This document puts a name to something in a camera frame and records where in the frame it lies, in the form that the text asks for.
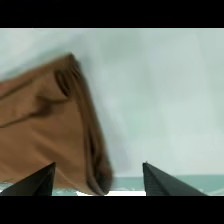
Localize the brown garment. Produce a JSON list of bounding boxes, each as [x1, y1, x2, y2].
[[0, 52, 114, 196]]

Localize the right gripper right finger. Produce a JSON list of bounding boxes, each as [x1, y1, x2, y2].
[[142, 161, 208, 197]]

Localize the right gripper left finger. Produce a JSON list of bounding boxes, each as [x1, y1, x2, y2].
[[0, 162, 57, 197]]

